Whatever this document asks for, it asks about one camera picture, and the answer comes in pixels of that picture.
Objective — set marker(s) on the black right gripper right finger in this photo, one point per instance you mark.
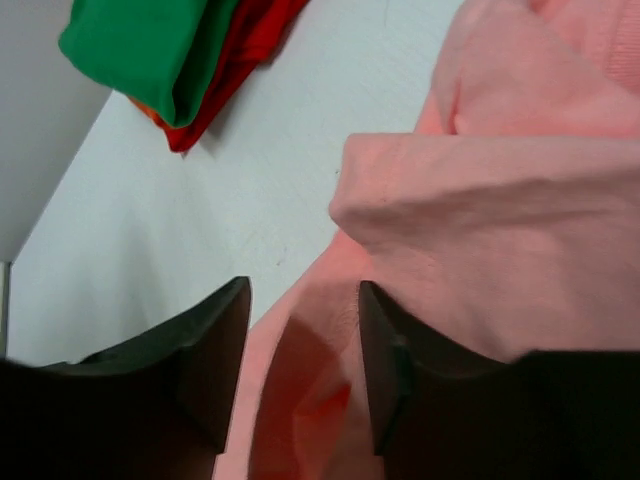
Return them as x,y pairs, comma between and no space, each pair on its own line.
439,410

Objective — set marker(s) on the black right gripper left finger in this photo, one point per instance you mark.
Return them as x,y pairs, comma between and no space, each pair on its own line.
156,406

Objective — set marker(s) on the orange folded t shirt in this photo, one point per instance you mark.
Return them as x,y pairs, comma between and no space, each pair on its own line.
150,113

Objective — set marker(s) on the red folded t shirt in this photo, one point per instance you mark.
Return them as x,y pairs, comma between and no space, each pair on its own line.
257,30

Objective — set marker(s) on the pink t shirt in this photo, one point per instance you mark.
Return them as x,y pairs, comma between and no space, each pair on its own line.
507,220

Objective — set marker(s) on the green folded t shirt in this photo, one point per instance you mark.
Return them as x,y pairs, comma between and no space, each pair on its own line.
162,53

